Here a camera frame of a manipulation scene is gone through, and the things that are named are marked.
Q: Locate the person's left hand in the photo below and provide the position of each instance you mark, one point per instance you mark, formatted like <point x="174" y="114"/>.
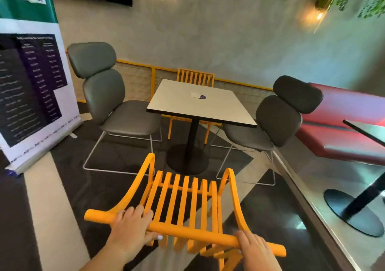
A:
<point x="129" y="234"/>

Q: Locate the person's right hand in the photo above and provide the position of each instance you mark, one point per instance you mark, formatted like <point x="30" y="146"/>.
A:
<point x="257" y="254"/>

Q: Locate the person's left little finger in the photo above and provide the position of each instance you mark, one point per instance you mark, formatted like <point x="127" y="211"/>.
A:
<point x="118" y="218"/>

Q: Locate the person's right fingers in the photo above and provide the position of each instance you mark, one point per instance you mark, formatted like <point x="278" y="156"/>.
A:
<point x="251" y="240"/>

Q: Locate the person's left middle finger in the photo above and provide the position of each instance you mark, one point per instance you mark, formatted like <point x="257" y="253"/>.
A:
<point x="139" y="213"/>

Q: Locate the person's left thumb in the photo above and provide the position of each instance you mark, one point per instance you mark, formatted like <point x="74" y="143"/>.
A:
<point x="154" y="236"/>

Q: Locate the yellow slatted metal chair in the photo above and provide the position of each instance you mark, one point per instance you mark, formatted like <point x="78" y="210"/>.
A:
<point x="195" y="77"/>
<point x="186" y="201"/>

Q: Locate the person's left forearm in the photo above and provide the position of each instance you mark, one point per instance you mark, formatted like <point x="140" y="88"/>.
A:
<point x="102" y="260"/>

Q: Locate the grey padded chair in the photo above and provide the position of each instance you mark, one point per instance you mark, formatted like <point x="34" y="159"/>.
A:
<point x="278" y="117"/>
<point x="105" y="93"/>

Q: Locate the small table sticker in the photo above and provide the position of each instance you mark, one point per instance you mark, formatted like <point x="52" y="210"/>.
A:
<point x="198" y="95"/>

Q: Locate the yellow framed low partition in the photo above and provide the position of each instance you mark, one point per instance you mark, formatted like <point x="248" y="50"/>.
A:
<point x="138" y="78"/>

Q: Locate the red upholstered bench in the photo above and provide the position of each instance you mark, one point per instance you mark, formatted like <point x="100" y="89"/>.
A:
<point x="340" y="123"/>

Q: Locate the roll-up menu banner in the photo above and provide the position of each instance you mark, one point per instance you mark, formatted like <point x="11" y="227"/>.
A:
<point x="33" y="87"/>

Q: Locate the black pedestal table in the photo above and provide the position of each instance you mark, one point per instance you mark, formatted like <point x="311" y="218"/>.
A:
<point x="355" y="213"/>

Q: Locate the white square pedestal table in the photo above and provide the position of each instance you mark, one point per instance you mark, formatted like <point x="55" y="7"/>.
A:
<point x="198" y="105"/>

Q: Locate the brass wall lamp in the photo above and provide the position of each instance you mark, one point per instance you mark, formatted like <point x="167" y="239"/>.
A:
<point x="322" y="4"/>

